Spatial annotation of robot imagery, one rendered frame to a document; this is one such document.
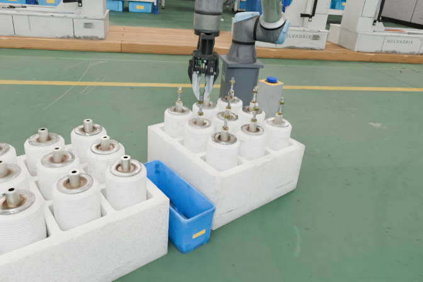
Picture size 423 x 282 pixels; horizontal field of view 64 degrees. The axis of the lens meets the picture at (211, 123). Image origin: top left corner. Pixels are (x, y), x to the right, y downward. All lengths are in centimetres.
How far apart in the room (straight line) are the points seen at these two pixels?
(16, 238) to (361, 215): 99
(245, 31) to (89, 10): 177
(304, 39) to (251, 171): 252
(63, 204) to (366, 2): 338
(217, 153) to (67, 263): 46
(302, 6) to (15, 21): 251
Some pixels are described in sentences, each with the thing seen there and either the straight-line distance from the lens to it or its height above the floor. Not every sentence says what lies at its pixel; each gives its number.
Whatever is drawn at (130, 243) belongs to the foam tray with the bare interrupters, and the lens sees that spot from 86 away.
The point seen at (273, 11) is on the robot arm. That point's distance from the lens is 153.
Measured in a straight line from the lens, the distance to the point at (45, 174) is 87.
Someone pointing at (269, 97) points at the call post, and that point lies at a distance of 134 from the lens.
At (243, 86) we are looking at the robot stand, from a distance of 169.
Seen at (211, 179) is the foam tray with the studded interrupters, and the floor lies 16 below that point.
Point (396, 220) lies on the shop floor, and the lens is 130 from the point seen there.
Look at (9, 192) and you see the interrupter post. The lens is 75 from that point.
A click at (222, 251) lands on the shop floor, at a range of 98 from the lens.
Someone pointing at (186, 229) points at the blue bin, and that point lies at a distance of 90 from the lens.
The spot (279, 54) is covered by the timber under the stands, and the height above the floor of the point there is 4.
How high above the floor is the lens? 69
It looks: 24 degrees down
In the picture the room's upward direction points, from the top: 5 degrees clockwise
